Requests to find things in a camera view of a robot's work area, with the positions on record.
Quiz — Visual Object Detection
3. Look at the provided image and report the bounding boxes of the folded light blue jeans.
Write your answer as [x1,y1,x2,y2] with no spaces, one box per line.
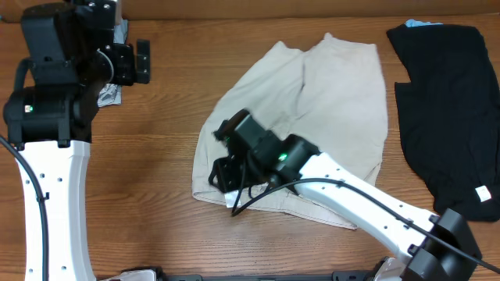
[98,20,128,108]

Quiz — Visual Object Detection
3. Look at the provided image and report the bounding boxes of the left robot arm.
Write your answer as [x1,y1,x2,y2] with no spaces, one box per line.
[1,1,151,280]

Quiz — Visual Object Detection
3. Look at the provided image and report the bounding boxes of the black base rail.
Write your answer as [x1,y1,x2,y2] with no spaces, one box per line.
[101,267,376,281]

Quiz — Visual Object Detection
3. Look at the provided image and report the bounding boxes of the light blue cloth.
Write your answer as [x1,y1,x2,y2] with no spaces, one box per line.
[405,19,442,28]

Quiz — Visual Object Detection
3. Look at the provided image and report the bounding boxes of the black t-shirt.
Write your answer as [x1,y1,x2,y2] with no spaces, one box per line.
[387,25,499,222]

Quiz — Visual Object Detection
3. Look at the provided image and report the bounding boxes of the beige khaki shorts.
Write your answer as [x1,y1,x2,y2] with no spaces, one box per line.
[191,34,388,207]

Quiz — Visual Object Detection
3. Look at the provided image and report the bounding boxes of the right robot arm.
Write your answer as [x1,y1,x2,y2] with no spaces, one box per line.
[209,109,482,281]

